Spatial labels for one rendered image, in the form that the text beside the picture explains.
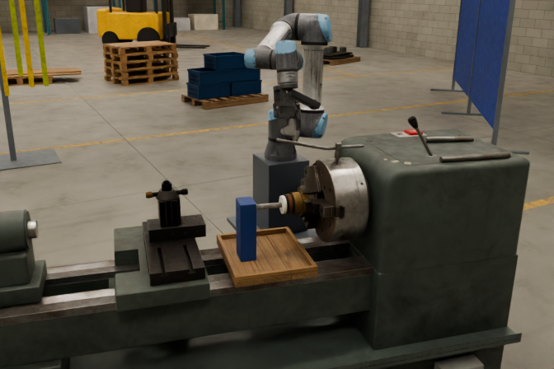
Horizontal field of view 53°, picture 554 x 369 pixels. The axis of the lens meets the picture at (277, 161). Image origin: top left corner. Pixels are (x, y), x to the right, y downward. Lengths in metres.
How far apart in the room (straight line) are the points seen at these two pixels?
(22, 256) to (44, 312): 0.19
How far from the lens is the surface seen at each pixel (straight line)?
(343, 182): 2.01
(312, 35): 2.43
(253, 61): 2.13
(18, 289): 2.02
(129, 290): 1.89
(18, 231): 1.97
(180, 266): 1.90
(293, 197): 2.07
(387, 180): 1.97
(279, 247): 2.20
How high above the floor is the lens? 1.86
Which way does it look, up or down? 17 degrees down
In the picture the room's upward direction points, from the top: 1 degrees clockwise
